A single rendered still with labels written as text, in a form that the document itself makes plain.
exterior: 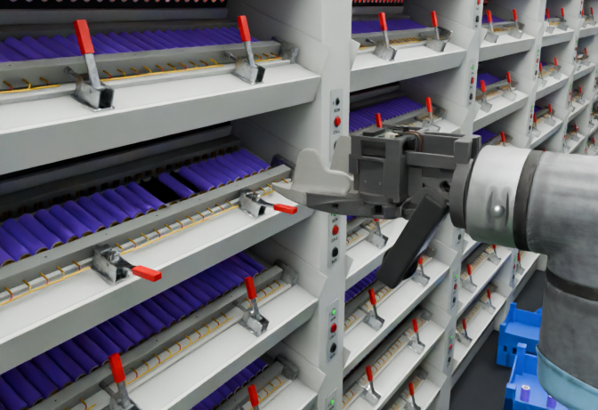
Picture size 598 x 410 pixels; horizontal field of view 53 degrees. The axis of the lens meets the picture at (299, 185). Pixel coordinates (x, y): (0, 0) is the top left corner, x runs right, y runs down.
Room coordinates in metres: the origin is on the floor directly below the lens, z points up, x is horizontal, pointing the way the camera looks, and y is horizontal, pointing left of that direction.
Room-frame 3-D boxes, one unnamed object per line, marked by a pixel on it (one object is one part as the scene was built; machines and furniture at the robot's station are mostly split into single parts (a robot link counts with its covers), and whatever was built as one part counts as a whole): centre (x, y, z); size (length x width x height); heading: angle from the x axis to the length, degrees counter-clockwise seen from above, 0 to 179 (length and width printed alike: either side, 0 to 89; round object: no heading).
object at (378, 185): (0.57, -0.12, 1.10); 0.12 x 0.08 x 0.09; 56
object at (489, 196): (0.53, -0.18, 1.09); 0.10 x 0.05 x 0.09; 146
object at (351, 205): (0.58, -0.05, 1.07); 0.09 x 0.05 x 0.02; 71
